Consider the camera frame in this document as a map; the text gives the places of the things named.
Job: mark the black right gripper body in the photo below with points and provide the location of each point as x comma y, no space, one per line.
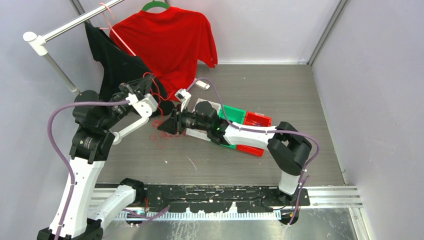
189,120

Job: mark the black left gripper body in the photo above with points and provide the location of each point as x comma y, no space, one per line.
125,90

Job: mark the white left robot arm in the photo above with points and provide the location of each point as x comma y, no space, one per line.
101,124

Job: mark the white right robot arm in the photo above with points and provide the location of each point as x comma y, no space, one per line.
289,149

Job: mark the green plastic bin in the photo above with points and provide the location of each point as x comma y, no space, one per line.
234,114

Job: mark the black t-shirt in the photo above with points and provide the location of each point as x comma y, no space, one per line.
120,67

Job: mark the red plastic bin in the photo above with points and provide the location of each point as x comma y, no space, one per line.
257,120

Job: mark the red t-shirt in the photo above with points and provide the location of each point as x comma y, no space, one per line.
170,43

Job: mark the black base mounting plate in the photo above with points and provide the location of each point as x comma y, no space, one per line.
219,198

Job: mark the green clothes hanger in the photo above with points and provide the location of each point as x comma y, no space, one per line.
155,4

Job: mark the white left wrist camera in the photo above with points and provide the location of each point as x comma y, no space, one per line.
145,106

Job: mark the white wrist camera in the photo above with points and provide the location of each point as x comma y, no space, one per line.
145,106
184,97

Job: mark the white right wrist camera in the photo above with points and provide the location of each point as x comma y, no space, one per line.
184,97

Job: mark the white slotted cable duct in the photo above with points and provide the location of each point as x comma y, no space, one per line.
231,215

